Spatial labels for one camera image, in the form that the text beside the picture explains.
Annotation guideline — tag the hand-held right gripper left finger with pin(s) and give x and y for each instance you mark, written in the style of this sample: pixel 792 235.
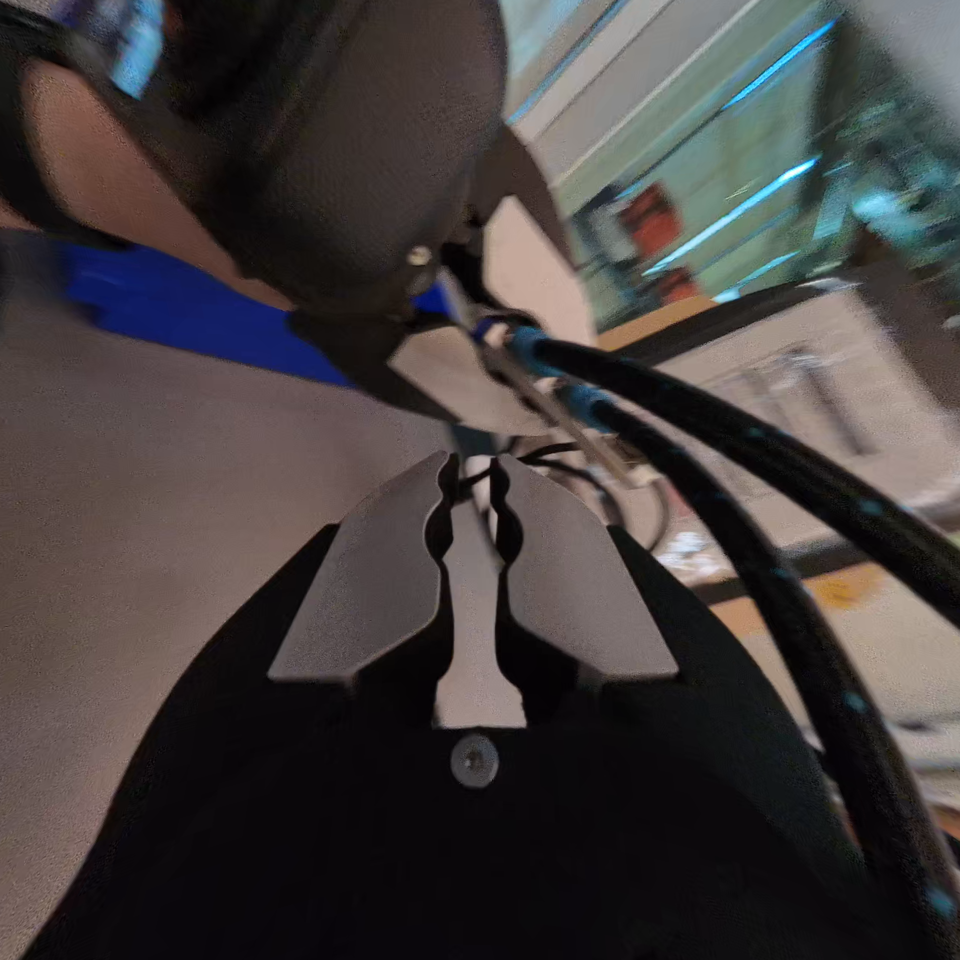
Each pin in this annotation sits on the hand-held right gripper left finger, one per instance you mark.
pixel 367 592

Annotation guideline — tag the black wristband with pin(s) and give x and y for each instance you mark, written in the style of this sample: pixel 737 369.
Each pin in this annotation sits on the black wristband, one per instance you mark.
pixel 15 150

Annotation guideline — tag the red canister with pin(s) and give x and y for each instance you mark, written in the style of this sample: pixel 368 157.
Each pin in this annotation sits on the red canister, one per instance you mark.
pixel 681 283
pixel 651 221

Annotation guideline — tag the person's left hand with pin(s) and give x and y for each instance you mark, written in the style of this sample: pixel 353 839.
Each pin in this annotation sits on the person's left hand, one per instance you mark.
pixel 97 165

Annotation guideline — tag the blue plastic storage bin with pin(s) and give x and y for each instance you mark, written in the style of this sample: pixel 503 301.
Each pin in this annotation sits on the blue plastic storage bin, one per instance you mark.
pixel 187 307

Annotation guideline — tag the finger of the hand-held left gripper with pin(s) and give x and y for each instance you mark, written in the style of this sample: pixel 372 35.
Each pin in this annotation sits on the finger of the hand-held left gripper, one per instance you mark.
pixel 465 382
pixel 532 270

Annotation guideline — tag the instruction sheet sign stand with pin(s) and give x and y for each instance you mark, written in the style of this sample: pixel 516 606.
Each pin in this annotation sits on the instruction sheet sign stand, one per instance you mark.
pixel 885 352

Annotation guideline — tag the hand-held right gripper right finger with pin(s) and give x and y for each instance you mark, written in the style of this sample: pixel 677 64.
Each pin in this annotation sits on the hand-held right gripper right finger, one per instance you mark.
pixel 585 592

